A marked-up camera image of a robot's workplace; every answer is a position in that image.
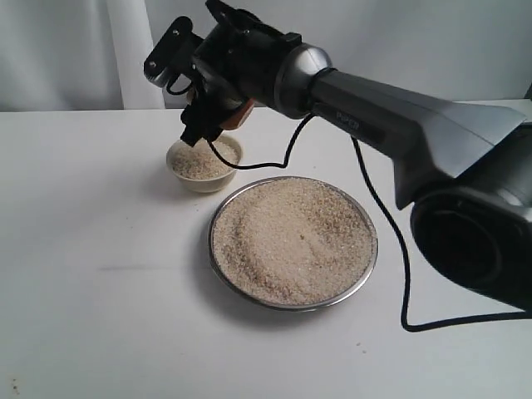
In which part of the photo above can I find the brown wooden cup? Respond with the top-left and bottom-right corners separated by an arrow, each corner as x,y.
186,85 -> 254,130

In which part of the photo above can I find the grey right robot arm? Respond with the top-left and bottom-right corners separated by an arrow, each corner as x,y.
182,8 -> 531,312

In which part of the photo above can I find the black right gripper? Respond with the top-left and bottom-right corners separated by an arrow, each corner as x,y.
180,0 -> 302,146

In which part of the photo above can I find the rice in cream bowl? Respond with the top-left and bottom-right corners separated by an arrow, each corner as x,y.
170,140 -> 233,180

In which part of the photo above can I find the round metal tray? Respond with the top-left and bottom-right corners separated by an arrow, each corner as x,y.
206,175 -> 379,313

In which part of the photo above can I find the black camera cable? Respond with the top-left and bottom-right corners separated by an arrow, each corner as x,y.
165,74 -> 532,333

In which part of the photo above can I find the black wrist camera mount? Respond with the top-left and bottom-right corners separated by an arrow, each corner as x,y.
143,16 -> 203,88

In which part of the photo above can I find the cream ceramic bowl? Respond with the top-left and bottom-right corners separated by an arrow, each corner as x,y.
165,140 -> 236,194

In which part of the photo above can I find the rice in metal tray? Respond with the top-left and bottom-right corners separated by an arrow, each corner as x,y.
212,180 -> 373,307

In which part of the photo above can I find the white backdrop cloth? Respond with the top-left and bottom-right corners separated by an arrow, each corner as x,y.
1,1 -> 531,111

